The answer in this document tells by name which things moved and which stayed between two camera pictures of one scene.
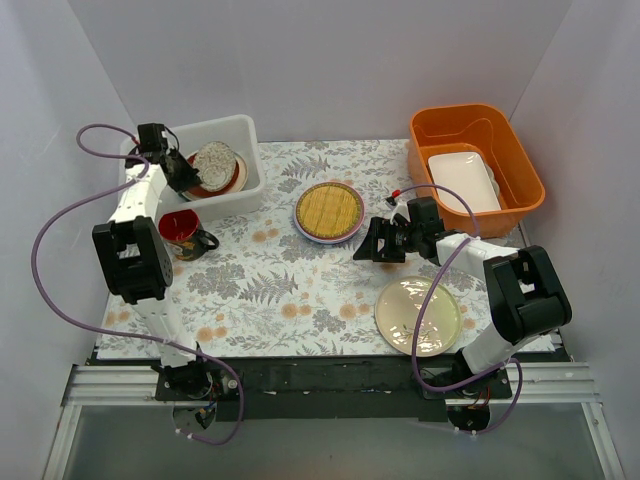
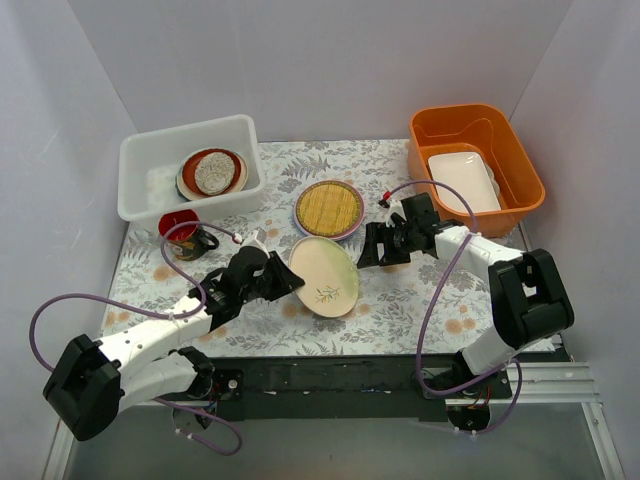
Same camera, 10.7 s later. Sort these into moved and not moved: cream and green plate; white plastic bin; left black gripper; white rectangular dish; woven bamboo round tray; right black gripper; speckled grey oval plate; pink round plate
Moved: left black gripper; speckled grey oval plate; cream and green plate
Not moved: pink round plate; white rectangular dish; white plastic bin; woven bamboo round tray; right black gripper
